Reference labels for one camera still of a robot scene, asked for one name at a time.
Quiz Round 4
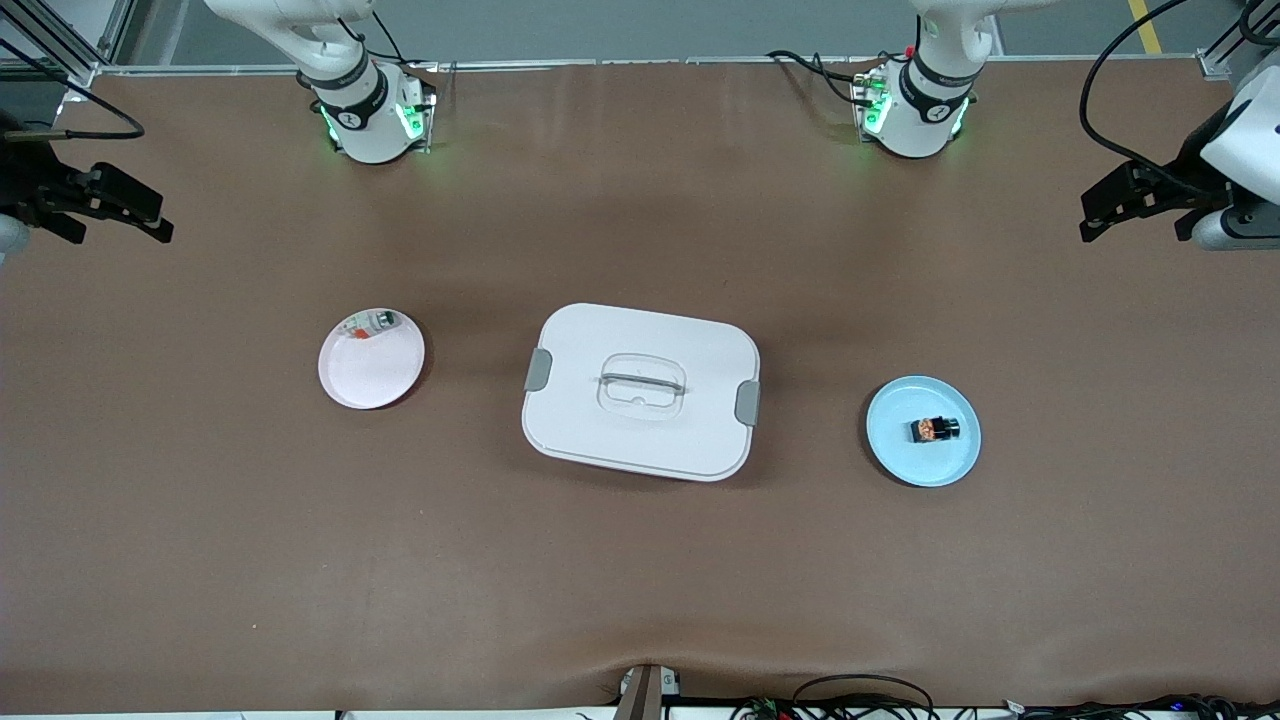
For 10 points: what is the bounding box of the white lidded storage box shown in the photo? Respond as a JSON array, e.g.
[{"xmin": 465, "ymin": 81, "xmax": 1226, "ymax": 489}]
[{"xmin": 521, "ymin": 302, "xmax": 762, "ymax": 484}]

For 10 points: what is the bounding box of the aluminium frame profile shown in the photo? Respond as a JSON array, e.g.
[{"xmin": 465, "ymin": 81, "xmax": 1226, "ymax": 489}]
[
  {"xmin": 1198, "ymin": 0, "xmax": 1280, "ymax": 83},
  {"xmin": 0, "ymin": 0, "xmax": 133, "ymax": 89}
]

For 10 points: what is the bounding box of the pink round plate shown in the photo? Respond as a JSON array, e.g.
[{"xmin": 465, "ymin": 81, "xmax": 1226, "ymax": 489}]
[{"xmin": 318, "ymin": 308, "xmax": 427, "ymax": 411}]

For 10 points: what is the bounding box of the blue round plate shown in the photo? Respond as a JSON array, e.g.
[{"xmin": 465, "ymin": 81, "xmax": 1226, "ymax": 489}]
[{"xmin": 866, "ymin": 375, "xmax": 983, "ymax": 489}]

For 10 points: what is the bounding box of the black looped cable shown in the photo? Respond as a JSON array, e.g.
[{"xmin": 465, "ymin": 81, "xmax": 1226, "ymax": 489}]
[{"xmin": 792, "ymin": 674, "xmax": 937, "ymax": 720}]

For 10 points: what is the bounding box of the black arm base cable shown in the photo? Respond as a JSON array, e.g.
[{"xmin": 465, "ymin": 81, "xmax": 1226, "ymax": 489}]
[
  {"xmin": 766, "ymin": 48, "xmax": 886, "ymax": 106},
  {"xmin": 335, "ymin": 8, "xmax": 443, "ymax": 73}
]

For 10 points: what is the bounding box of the camera mount post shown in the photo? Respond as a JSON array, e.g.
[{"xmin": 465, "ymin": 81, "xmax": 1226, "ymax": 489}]
[{"xmin": 614, "ymin": 664, "xmax": 683, "ymax": 720}]

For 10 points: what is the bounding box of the green white push button switch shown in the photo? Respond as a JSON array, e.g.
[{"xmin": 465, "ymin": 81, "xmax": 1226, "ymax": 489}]
[{"xmin": 340, "ymin": 310, "xmax": 402, "ymax": 344}]

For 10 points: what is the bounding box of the black cable bundle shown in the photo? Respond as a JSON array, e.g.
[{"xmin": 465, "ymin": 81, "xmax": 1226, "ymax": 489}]
[{"xmin": 1005, "ymin": 693, "xmax": 1280, "ymax": 720}]

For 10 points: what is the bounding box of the clear box lid handle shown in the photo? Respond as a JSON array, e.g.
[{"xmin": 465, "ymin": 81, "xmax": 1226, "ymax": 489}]
[{"xmin": 598, "ymin": 372, "xmax": 688, "ymax": 397}]

